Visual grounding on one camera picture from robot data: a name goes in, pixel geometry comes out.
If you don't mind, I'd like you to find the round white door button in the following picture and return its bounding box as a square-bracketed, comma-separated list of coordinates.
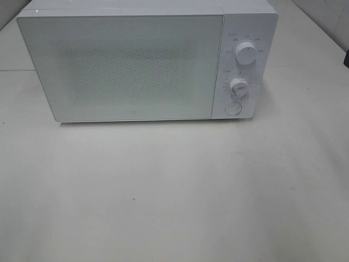
[225, 102, 242, 116]

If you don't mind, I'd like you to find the white timer knob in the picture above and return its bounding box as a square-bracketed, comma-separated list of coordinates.
[229, 78, 249, 97]

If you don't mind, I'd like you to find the white microwave door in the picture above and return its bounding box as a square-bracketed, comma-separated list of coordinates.
[17, 15, 223, 122]

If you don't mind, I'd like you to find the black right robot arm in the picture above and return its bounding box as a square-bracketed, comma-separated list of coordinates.
[344, 50, 349, 68]

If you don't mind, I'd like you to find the white microwave oven body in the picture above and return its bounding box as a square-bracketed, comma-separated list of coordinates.
[17, 1, 279, 122]

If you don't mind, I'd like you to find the upper white power knob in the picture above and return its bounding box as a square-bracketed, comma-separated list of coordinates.
[235, 41, 257, 65]

